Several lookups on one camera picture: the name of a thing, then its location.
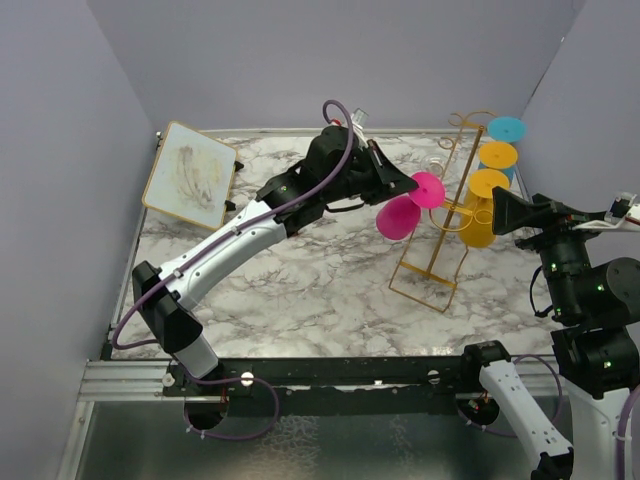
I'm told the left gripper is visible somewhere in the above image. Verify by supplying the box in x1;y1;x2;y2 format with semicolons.
322;138;417;205

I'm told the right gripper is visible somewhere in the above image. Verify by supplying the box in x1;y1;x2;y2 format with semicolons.
493;183;608;315

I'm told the pink plastic wine glass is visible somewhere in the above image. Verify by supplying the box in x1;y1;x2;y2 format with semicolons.
376;172;446;241

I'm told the clear wine glass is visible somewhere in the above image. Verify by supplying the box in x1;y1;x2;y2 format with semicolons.
421;155;448;178

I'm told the gold wire glass rack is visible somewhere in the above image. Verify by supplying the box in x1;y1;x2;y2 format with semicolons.
388;110;496;313

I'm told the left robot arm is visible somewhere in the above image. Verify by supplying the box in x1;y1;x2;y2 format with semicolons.
132;125;418;395

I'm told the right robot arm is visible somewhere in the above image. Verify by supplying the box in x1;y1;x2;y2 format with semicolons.
459;187;639;479

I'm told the front yellow wine glass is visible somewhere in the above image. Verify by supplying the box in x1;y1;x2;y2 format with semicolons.
458;168;510;249

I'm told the yellow wine glass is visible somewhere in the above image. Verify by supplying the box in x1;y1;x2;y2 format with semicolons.
478;141;518;170
458;168;510;249

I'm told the rear yellow wine glass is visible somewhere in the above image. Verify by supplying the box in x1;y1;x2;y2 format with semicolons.
478;141;518;170

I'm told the blue plastic wine glass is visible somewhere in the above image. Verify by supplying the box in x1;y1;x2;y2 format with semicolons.
477;116;528;181

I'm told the black base crossbar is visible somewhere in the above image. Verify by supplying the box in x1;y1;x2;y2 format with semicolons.
163;356;482;417

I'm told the small framed whiteboard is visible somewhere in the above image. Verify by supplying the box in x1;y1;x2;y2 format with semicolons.
142;121;241;230

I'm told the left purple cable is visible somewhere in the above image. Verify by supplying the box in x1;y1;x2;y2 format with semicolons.
110;99;369;351

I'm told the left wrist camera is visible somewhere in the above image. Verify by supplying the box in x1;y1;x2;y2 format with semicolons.
329;108;368;145

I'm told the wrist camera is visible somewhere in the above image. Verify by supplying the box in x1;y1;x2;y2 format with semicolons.
575;192;639;233
329;108;368;145

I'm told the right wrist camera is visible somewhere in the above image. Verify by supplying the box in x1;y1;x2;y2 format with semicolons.
575;192;639;233

